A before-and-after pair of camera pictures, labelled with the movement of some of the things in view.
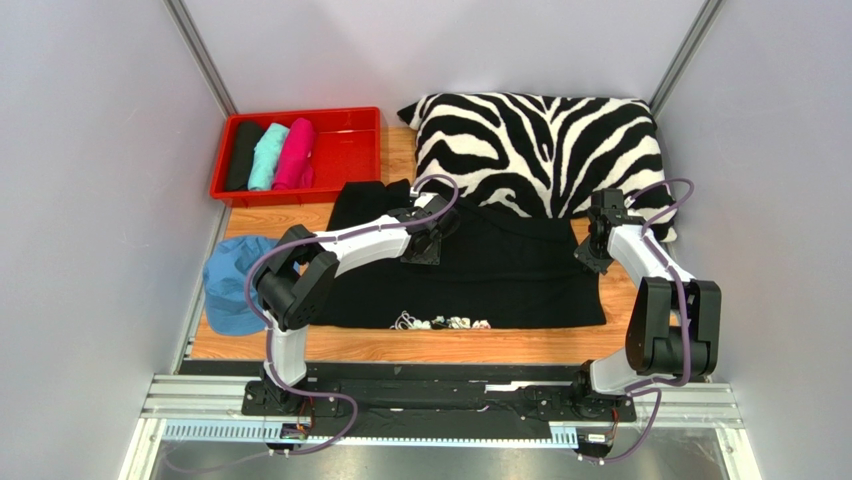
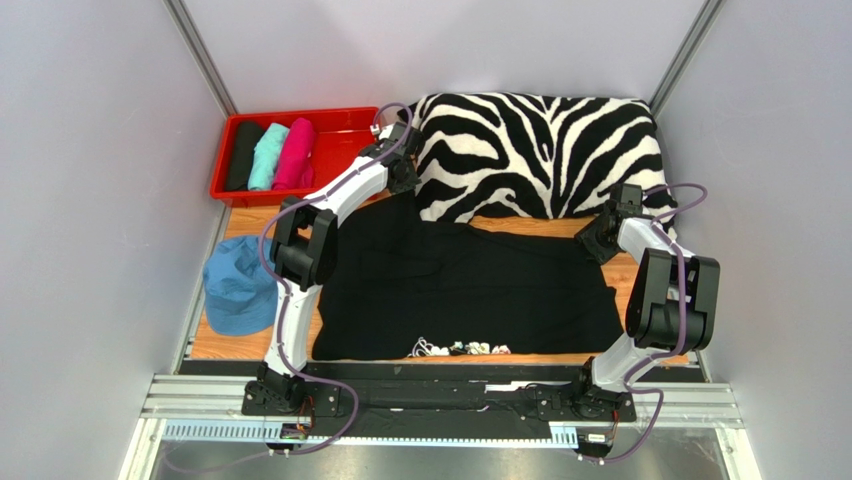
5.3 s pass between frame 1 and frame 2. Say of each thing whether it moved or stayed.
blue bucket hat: stayed
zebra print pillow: stayed
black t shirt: moved
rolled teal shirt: stayed
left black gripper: moved
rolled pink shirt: stayed
